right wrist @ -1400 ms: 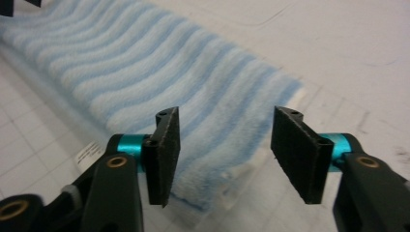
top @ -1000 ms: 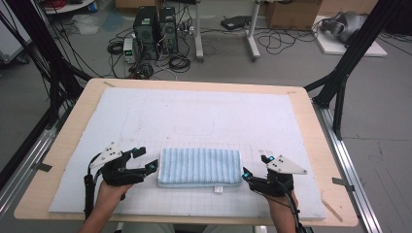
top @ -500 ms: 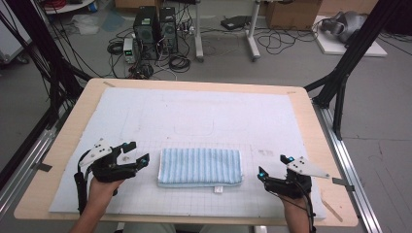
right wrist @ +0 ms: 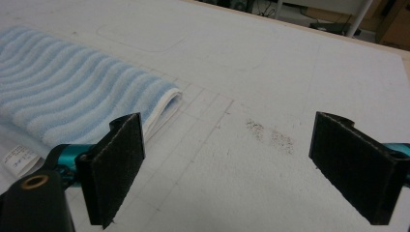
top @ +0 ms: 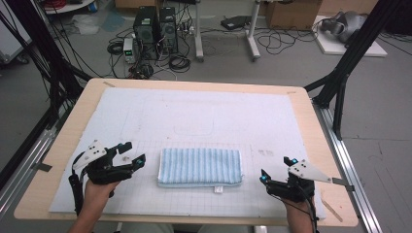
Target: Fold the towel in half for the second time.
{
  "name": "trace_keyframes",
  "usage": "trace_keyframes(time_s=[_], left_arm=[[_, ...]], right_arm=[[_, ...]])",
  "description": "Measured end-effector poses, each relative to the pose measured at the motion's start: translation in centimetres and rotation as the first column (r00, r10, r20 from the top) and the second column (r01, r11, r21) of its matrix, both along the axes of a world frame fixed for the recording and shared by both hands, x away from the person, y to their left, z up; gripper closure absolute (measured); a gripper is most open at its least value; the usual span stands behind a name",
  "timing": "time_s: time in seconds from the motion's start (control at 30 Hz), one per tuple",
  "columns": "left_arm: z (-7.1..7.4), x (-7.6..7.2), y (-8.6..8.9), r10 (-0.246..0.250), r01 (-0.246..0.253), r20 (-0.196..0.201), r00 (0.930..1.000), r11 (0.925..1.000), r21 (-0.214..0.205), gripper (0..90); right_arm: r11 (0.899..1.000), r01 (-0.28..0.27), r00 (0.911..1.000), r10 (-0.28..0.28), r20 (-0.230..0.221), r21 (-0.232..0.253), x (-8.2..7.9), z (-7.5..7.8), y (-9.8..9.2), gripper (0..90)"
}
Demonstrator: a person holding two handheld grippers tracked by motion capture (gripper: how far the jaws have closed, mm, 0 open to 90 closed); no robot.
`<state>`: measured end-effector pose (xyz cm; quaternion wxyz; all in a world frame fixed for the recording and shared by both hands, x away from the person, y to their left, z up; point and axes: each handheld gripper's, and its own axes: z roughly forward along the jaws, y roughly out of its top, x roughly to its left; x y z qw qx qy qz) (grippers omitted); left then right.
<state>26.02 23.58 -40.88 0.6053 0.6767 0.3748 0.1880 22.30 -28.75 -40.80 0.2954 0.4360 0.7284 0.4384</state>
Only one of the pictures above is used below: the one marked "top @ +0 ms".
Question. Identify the round white table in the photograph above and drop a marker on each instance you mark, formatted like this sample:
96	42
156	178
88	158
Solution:
64	9

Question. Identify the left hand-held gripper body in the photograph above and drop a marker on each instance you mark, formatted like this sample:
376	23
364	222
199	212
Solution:
94	152

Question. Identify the white power supply unit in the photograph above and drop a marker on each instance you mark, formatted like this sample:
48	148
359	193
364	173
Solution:
129	48

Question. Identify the white cabinet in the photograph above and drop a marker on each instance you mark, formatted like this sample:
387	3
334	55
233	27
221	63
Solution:
9	42

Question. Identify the person's left hand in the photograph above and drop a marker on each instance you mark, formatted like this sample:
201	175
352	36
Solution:
95	197

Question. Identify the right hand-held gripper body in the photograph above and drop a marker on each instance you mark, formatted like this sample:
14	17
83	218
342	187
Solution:
307	171

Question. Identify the narrow black computer tower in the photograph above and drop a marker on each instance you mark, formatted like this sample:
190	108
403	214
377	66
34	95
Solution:
168	32

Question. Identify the wooden stick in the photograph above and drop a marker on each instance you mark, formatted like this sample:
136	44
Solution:
332	210

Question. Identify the blue striped towel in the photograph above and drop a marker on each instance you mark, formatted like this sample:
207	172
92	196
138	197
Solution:
200	166

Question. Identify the pale blue sheet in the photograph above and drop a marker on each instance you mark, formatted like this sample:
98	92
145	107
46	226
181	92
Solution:
113	22

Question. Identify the clear plastic bag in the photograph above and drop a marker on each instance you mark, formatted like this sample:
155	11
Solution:
85	24

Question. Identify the white foam mat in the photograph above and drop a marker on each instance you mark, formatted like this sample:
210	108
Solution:
194	113

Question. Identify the wide black computer tower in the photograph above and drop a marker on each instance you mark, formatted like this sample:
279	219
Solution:
145	32

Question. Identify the white table frame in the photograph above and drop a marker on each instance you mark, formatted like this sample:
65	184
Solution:
198	32

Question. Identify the white floor board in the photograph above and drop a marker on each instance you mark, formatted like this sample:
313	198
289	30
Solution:
330	47

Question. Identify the flat black device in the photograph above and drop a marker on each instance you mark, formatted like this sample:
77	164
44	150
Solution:
234	22

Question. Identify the aluminium rail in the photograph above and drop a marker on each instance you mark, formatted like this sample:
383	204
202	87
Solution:
343	161
32	155

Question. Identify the large cardboard box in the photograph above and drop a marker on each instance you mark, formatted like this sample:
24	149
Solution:
291	16

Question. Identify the grey rounded device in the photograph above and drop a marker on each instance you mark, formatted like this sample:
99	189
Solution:
350	22

